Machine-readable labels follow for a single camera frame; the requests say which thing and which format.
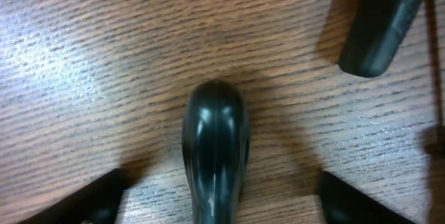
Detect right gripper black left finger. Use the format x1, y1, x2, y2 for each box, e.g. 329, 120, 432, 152
19, 168, 129, 224

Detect orange black needle-nose pliers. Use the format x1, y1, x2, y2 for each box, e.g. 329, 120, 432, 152
338, 0, 423, 78

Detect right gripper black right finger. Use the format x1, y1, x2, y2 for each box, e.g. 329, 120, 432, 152
319, 171, 414, 224

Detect black red screwdriver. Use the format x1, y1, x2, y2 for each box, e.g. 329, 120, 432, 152
181, 80, 250, 223

